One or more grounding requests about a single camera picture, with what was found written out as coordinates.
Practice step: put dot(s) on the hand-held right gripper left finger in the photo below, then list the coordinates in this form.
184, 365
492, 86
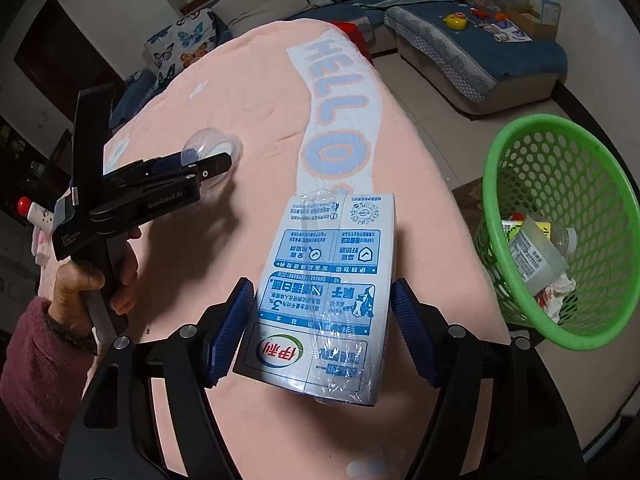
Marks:
230, 335

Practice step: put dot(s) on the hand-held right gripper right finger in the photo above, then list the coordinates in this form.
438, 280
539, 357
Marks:
415, 330

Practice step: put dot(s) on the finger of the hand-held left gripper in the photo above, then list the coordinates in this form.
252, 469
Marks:
165, 162
215, 164

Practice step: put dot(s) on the clear plastic dome lid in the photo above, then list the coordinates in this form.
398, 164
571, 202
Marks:
215, 142

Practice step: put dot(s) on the blue white milk carton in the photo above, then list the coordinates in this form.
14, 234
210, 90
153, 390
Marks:
320, 285

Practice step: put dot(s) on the white red tissue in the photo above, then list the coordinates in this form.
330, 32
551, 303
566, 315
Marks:
557, 290

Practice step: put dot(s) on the green plastic basket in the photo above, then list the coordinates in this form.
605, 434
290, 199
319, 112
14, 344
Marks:
530, 122

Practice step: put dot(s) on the person's left forearm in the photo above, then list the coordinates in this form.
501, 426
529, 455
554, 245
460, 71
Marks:
35, 385

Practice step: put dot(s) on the person's left hand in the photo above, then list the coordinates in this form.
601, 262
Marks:
75, 280

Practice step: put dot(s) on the dark wooden cabinet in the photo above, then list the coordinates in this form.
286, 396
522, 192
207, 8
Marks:
30, 155

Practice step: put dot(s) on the white bottle with red cap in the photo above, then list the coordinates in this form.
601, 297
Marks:
35, 212

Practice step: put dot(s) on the small pink box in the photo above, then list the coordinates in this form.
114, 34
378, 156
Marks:
44, 247

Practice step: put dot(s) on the dark brown door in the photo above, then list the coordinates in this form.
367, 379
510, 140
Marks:
65, 50

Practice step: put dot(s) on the green white packet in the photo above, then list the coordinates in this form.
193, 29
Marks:
510, 227

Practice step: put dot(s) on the grey pillow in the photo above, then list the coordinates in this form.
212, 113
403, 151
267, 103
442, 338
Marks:
260, 7

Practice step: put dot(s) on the red plastic stool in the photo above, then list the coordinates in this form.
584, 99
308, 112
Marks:
345, 27

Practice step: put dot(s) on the yellow toy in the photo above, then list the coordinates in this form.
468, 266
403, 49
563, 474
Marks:
455, 21

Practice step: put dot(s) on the blue sofa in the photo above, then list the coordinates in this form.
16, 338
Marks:
525, 60

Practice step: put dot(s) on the blue white leaflet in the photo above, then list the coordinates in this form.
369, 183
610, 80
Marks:
512, 31

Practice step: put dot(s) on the cardboard box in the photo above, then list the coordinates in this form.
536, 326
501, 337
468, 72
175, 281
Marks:
527, 22

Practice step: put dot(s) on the pale blue small box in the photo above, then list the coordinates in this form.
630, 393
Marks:
551, 11

